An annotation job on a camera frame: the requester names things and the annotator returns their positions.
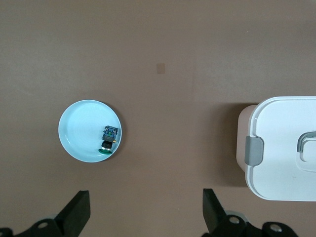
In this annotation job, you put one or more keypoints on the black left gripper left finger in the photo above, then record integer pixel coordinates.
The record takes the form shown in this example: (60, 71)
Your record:
(74, 212)

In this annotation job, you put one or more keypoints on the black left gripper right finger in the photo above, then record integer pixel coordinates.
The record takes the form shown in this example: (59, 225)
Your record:
(214, 217)

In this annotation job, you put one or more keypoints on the white lidded storage box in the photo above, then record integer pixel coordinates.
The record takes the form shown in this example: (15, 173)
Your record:
(276, 148)

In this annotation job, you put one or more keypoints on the light blue round plate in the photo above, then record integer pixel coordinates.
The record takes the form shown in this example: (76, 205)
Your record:
(81, 128)

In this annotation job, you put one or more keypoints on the tan tape patch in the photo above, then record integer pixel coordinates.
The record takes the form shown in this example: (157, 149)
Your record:
(160, 68)

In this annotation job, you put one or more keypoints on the green push-button switch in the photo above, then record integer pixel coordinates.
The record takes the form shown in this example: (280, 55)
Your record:
(108, 138)

